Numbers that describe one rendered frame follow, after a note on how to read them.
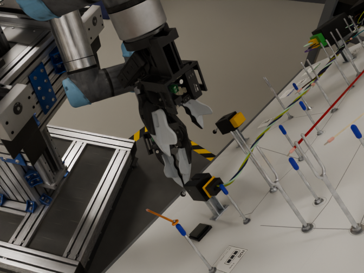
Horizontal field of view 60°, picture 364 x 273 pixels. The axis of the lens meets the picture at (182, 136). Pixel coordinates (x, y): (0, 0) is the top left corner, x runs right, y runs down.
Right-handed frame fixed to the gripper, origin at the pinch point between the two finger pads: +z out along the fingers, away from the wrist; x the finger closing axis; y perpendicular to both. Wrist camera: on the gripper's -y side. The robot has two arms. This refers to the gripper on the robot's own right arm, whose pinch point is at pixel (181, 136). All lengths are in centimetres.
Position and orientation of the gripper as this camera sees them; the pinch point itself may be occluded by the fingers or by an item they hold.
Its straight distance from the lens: 57.8
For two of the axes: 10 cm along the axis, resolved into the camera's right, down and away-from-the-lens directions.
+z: 3.4, 7.9, 5.2
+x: 6.9, -5.8, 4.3
